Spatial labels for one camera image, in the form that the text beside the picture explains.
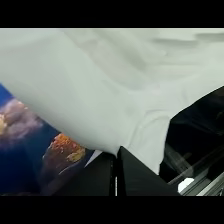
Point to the white T-shirt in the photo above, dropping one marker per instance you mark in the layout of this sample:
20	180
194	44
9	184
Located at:
100	86

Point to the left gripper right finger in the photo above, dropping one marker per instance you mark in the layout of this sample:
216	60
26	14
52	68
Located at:
136	180

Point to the silver frame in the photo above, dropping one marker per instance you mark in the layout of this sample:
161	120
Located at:
203	185

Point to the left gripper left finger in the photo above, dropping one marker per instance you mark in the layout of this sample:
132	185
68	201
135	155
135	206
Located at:
96	180

